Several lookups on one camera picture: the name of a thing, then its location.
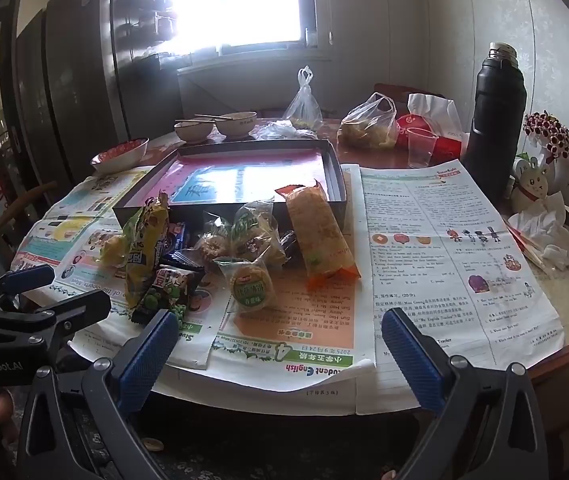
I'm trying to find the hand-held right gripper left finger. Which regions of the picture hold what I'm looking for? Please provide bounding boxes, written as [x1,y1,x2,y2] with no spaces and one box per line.
[17,309,180,480]

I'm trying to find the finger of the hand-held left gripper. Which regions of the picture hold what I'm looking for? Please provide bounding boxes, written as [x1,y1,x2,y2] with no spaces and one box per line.
[0,264,56,306]
[0,287,112,361]

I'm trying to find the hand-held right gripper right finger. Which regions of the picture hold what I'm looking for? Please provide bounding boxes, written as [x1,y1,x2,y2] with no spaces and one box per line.
[381,307,550,480]

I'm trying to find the dark green pea snack packet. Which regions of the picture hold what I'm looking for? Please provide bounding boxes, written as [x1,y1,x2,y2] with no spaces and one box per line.
[132,265,205,328]

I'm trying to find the yellow cartoon snack packet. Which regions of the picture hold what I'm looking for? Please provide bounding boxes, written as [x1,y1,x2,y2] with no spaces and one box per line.
[123,192,171,311]

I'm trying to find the round cake green label packet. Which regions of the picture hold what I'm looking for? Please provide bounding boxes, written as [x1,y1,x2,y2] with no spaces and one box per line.
[213,257,275,313]

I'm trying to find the long orange snack packet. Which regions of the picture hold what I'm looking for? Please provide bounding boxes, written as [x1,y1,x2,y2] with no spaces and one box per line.
[275,180,361,288]

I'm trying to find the clear noodle cake packet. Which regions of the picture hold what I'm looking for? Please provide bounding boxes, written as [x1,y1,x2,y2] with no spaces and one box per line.
[232,200,288,266]

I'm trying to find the dark chocolate cupcake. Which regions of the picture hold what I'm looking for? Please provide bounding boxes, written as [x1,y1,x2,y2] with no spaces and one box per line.
[277,230,300,261]

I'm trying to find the grey shallow cardboard box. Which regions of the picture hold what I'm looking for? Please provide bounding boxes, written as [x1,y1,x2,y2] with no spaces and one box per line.
[113,140,350,233]

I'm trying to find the colourful cartoon newspaper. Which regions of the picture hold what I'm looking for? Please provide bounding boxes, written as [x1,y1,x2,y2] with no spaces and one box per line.
[12,167,220,371]

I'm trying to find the wooden chair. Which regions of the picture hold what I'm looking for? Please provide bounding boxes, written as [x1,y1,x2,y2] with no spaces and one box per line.
[2,182,58,241]
[375,82,445,102]

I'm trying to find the orange panel newspaper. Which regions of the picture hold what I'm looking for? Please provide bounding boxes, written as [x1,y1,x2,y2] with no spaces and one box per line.
[154,162,378,396]

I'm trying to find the white text newspaper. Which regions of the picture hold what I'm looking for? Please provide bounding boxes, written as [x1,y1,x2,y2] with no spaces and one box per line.
[355,159,565,416]

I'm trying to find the red patterned bowl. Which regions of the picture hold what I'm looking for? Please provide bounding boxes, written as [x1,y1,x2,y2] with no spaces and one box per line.
[90,137,149,175]

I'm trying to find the crumpled white tissues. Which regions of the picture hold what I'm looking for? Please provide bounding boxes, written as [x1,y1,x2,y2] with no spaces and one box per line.
[507,192,569,273]

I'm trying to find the clear plastic cup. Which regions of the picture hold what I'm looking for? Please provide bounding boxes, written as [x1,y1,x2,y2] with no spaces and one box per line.
[407,127,439,169]

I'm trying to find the white rabbit figurine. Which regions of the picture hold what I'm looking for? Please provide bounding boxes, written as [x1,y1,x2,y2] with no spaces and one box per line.
[509,152,555,213]

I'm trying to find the small cream bowl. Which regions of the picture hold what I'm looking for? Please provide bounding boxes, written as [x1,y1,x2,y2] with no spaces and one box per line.
[173,119,214,142]

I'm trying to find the pink book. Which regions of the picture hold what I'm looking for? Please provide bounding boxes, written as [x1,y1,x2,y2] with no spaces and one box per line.
[134,152,338,206]

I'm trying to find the plastic bag of yellow food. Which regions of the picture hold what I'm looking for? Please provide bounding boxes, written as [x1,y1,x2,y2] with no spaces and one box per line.
[339,92,398,150]

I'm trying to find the large cream bowl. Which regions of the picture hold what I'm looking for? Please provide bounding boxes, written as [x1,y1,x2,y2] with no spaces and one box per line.
[214,111,258,138]

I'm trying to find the black thermos bottle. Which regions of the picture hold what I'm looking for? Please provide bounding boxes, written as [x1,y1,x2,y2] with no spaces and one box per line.
[462,42,528,196]

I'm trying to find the red tissue pack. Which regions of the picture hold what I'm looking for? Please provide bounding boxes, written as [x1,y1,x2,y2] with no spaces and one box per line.
[395,92,468,158]

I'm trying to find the crumpled clear plastic wrap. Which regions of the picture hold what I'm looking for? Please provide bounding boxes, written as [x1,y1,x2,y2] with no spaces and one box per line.
[254,121,318,142]

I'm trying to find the red flower ornament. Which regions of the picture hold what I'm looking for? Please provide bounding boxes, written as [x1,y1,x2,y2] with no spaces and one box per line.
[522,110,569,161]

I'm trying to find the tied clear plastic bag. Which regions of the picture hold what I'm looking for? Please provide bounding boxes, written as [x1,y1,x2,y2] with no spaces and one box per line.
[283,66,324,133]

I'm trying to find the bright window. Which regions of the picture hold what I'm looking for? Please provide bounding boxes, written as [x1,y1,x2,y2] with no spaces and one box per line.
[149,0,335,58]

